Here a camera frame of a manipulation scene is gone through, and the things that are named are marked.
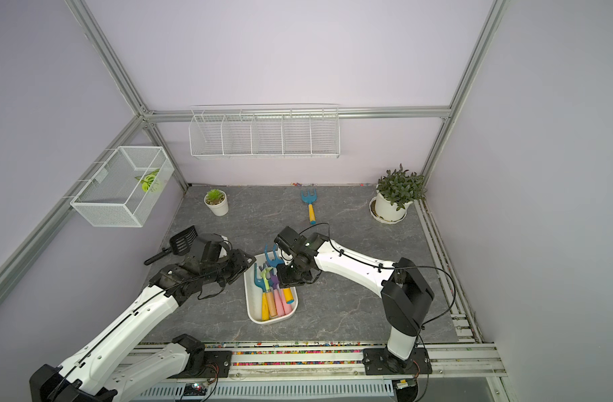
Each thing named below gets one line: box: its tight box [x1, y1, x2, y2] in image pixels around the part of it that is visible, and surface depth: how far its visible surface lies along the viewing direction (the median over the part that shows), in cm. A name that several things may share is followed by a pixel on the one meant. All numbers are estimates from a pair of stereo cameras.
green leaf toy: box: [133, 168, 162, 193], surface depth 83 cm
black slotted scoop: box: [144, 225, 199, 266], surface depth 104 cm
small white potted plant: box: [203, 188, 229, 217], surface depth 107 cm
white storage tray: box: [243, 252, 299, 325], surface depth 86 cm
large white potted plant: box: [375, 163, 428, 222], surface depth 96 cm
